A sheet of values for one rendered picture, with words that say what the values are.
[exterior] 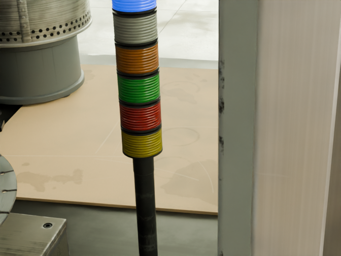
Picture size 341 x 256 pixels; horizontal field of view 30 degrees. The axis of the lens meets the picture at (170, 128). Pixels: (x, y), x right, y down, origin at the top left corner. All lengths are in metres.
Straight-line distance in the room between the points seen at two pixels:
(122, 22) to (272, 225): 0.49
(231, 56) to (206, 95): 1.13
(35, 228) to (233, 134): 0.56
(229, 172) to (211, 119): 1.00
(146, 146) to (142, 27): 0.13
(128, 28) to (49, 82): 0.75
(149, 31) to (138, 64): 0.04
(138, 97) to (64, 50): 0.73
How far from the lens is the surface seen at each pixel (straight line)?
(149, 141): 0.68
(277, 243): 0.16
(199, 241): 0.93
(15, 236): 0.80
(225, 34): 0.25
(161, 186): 1.05
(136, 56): 0.64
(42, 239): 0.79
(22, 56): 1.34
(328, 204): 0.16
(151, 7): 0.63
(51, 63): 1.36
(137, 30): 0.63
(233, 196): 0.28
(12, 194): 0.69
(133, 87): 0.65
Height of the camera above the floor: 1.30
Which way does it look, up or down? 26 degrees down
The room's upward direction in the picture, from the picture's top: 2 degrees counter-clockwise
